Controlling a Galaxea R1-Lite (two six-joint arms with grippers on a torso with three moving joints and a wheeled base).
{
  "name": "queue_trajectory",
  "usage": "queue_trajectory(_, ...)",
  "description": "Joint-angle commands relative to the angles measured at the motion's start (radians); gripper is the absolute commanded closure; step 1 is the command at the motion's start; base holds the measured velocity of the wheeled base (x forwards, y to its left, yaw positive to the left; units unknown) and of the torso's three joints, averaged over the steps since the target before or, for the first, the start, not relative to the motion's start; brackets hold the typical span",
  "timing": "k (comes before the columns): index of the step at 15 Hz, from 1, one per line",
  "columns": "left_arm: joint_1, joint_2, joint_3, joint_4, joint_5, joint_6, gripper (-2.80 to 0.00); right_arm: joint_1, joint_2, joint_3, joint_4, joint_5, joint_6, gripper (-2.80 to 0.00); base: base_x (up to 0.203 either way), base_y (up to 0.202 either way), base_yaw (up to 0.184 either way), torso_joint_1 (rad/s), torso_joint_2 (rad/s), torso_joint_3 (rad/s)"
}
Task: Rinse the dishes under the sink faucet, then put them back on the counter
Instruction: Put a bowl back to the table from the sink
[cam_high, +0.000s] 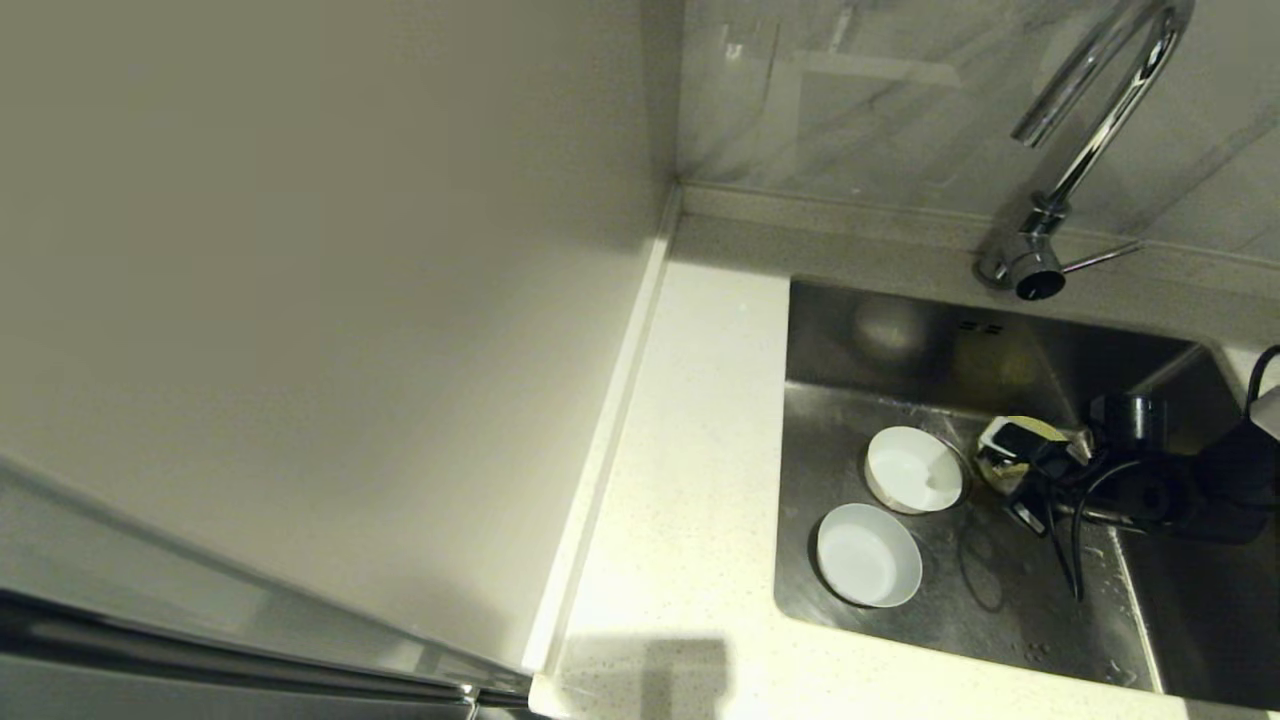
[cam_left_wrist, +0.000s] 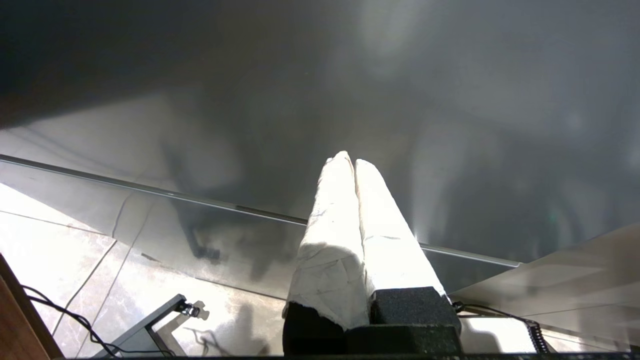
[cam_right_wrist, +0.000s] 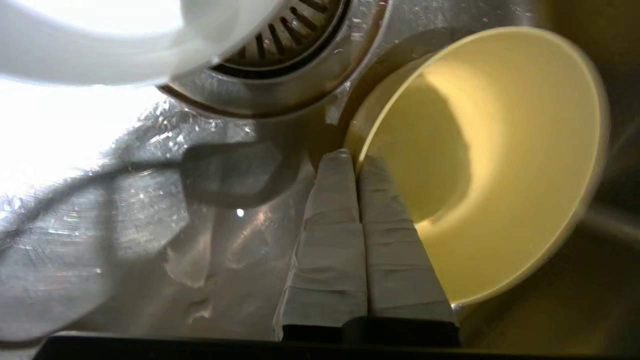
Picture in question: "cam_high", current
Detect yellow plastic bowl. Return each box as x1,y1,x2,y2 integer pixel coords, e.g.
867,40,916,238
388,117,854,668
980,415,1073,493

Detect white plastic bowl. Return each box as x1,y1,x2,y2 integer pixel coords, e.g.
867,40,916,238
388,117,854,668
864,426,967,515

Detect pale blue plastic bowl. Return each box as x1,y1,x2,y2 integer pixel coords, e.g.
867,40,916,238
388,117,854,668
816,502,924,608

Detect chrome gooseneck kitchen faucet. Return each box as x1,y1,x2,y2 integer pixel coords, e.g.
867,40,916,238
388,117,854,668
975,0,1196,303

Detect stainless steel sink basin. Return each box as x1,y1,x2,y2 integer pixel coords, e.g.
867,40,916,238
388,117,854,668
772,278,1280,709

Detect beige cabinet side panel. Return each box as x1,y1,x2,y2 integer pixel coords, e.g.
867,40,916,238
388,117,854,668
0,0,683,671

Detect stainless steel appliance front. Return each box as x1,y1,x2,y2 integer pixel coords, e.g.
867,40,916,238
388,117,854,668
0,455,536,720

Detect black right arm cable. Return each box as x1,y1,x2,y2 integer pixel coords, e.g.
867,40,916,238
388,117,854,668
1040,345,1280,603

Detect chrome appliance handle bar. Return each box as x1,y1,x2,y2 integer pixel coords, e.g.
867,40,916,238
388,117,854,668
0,592,533,709

